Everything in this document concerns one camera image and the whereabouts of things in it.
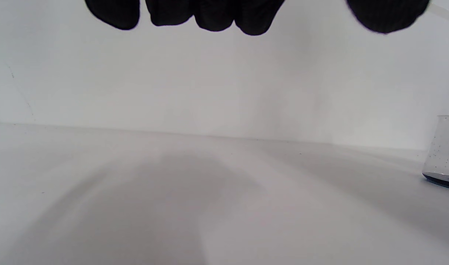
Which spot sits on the person's left hand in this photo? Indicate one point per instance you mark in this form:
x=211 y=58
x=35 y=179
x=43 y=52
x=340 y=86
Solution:
x=213 y=14

